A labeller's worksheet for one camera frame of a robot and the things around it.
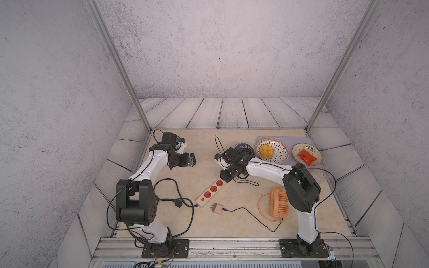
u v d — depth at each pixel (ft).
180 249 2.39
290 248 2.38
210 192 2.91
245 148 3.14
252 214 2.67
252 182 2.99
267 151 3.42
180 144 2.57
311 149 3.52
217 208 2.74
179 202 2.79
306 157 3.33
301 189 1.64
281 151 3.51
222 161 2.66
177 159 2.55
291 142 3.60
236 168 2.25
